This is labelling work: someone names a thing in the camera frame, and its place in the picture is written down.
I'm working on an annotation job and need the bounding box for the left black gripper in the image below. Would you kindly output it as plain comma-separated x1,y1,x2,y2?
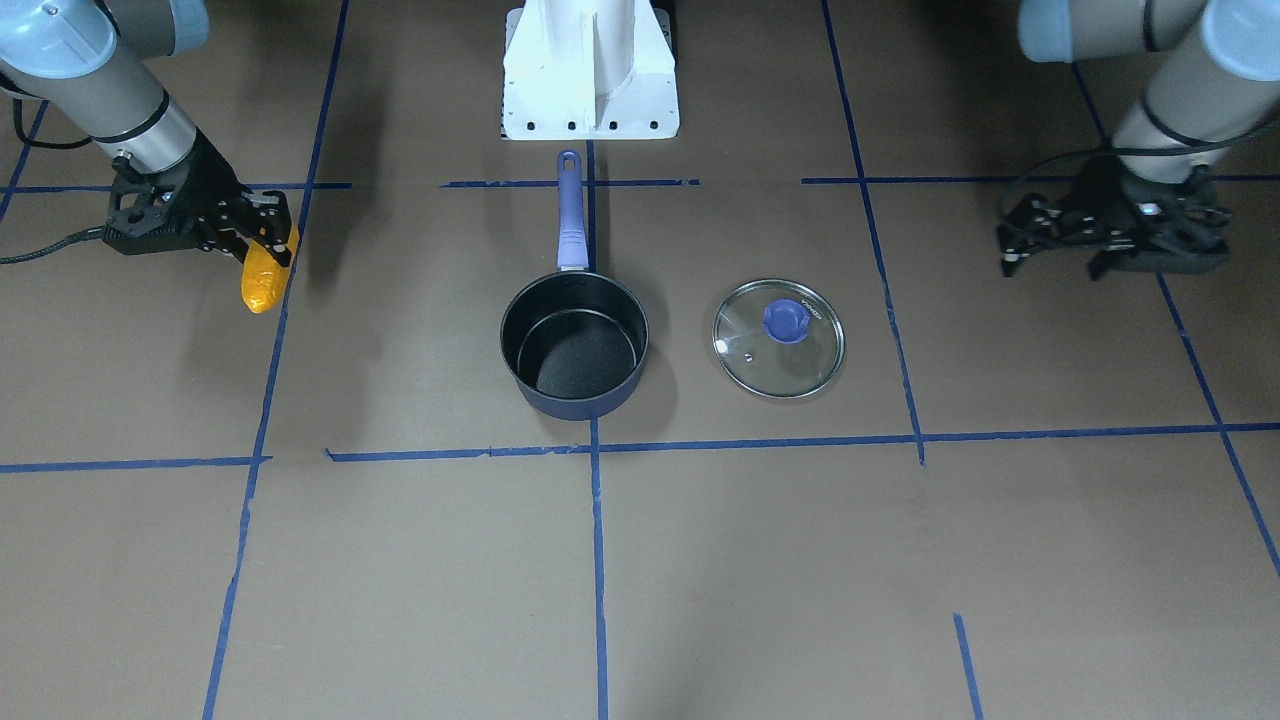
1105,161,1233,275

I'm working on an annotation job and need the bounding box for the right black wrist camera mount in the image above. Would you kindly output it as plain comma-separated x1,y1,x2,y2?
102,152,201,256

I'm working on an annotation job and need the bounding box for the yellow corn cob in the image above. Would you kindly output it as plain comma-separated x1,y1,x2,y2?
239,227,300,314

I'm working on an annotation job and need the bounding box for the glass lid blue knob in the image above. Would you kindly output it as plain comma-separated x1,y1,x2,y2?
710,278,846,398

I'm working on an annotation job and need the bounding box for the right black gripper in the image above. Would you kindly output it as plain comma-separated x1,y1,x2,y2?
151,131,293,266

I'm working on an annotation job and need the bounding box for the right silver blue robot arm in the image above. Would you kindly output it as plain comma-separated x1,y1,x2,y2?
1,1,293,269

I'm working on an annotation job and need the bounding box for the white camera post with base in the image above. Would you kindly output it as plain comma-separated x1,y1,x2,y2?
500,1,681,142

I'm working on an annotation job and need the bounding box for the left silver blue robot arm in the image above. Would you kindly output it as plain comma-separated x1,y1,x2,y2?
997,1,1279,279

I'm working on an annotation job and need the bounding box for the blue saucepan with handle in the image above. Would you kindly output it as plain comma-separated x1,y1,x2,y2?
500,149,649,421

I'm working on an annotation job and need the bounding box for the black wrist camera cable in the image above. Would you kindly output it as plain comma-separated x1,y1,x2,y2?
0,90,111,266

